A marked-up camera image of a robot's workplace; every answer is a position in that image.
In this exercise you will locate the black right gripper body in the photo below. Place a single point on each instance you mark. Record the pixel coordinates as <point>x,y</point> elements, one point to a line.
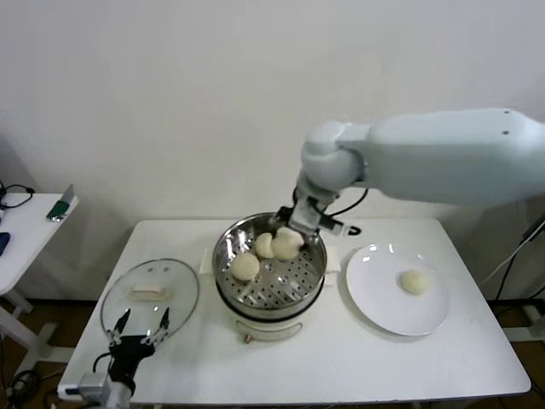
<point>306,217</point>

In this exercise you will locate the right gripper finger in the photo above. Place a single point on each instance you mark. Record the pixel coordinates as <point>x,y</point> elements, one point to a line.
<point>311,239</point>
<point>282,215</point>

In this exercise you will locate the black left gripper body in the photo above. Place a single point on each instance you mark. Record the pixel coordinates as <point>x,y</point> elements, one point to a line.
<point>127,353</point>

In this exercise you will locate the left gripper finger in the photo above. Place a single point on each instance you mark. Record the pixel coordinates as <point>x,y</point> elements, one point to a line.
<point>119,330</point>
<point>161,326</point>

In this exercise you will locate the white steamed baozi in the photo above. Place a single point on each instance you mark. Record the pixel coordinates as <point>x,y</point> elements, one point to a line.
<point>264,246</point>
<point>245,267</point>
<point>414,282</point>
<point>286,247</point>

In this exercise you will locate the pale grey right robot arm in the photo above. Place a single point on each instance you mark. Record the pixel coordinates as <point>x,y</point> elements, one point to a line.
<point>426,157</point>

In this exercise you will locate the perforated steel steamer basket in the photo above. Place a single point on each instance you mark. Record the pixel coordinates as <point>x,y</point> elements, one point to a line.
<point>298,277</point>

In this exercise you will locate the white round plate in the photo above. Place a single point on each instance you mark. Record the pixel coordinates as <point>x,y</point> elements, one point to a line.
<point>383,298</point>

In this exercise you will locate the smartphone on stand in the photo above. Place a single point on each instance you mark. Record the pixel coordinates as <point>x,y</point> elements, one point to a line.
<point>59,209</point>

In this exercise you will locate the white side table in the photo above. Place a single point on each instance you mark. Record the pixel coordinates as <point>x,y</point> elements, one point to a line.
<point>30,221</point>

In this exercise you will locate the dark blue object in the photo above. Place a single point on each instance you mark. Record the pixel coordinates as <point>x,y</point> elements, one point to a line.
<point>3,243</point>

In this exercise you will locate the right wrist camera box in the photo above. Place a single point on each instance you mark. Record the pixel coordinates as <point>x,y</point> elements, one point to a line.
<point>336,226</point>

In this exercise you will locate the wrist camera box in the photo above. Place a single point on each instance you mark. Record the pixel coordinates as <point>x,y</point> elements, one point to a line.
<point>336,226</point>
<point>93,385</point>

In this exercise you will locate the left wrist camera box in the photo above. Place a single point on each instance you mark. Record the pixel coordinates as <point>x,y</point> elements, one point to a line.
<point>93,385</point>

